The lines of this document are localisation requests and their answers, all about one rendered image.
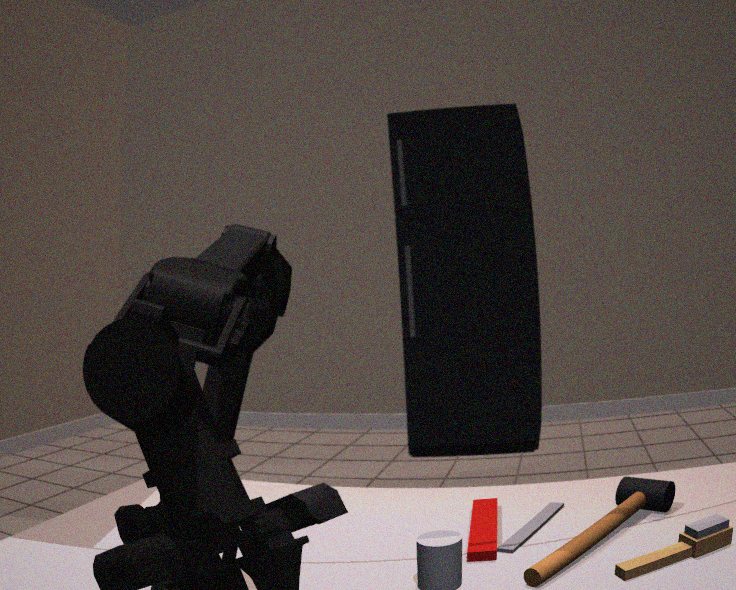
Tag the red bar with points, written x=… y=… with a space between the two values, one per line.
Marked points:
x=482 y=543

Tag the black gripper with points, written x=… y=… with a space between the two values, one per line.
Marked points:
x=202 y=492

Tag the black rubber mallet with wooden handle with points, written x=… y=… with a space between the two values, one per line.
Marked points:
x=632 y=495

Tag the grey flat bar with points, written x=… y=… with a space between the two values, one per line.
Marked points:
x=528 y=530

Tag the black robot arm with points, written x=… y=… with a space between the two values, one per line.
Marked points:
x=217 y=309

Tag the grey cylinder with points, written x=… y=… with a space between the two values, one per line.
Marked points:
x=439 y=560

